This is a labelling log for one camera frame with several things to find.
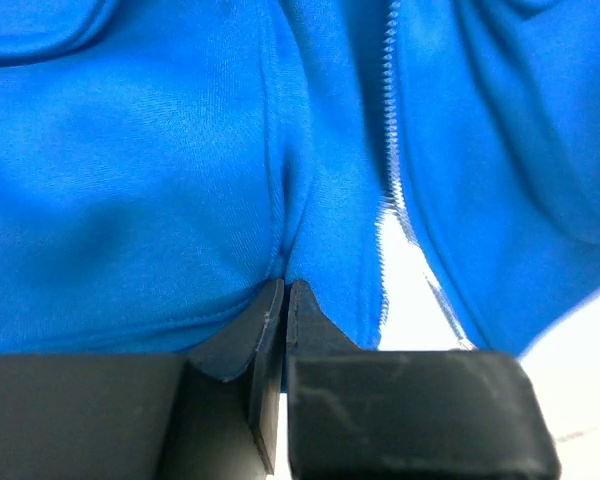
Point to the blue zip-up jacket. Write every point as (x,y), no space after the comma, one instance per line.
(161,160)

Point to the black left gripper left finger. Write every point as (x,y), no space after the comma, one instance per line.
(209,413)

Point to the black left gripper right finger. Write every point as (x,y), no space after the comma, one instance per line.
(359,414)

